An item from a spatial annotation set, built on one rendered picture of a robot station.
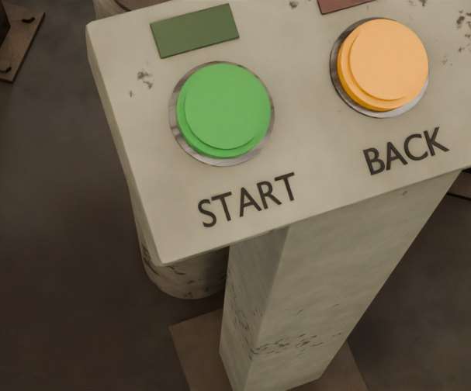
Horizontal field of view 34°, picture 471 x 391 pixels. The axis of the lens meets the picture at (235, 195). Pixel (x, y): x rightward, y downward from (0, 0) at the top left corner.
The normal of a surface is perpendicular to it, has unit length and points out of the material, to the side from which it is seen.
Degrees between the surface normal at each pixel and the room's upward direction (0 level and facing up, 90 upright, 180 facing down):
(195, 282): 90
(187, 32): 20
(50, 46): 0
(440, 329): 0
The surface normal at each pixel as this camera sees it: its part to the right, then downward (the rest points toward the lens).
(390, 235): 0.34, 0.86
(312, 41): 0.16, -0.11
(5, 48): 0.04, -0.42
